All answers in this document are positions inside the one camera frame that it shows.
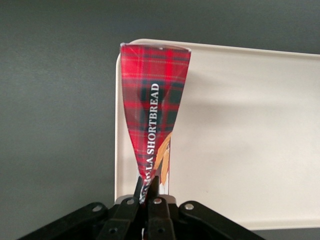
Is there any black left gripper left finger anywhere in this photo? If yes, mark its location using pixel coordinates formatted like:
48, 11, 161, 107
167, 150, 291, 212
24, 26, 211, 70
16, 176, 142, 240

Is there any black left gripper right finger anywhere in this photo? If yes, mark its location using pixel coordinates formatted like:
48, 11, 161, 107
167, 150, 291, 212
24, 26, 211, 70
146, 175, 266, 240

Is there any red tartan shortbread cookie box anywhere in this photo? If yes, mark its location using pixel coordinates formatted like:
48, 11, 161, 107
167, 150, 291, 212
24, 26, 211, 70
119, 42, 192, 205

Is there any cream white plastic tray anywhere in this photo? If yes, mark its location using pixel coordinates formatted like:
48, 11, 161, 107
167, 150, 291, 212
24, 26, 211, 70
114, 38, 320, 231

